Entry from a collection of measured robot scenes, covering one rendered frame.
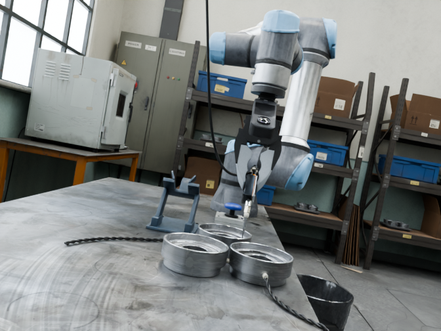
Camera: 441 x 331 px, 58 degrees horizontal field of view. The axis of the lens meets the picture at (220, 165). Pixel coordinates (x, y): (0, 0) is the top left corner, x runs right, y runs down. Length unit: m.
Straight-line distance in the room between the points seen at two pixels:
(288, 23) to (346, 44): 4.19
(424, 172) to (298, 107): 3.51
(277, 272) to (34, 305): 0.34
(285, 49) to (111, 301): 0.56
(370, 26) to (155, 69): 2.51
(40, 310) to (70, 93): 2.59
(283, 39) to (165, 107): 3.77
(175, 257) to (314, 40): 0.85
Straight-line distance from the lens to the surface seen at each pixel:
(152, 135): 4.54
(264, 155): 0.80
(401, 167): 4.54
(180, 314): 0.49
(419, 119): 4.58
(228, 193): 1.19
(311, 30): 1.28
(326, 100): 4.30
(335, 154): 4.32
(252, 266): 0.62
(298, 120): 1.20
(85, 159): 2.71
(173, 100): 4.53
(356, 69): 4.98
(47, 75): 3.07
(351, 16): 5.11
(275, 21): 0.83
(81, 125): 2.95
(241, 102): 4.12
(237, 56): 0.94
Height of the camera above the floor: 1.00
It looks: 3 degrees down
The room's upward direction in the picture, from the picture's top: 11 degrees clockwise
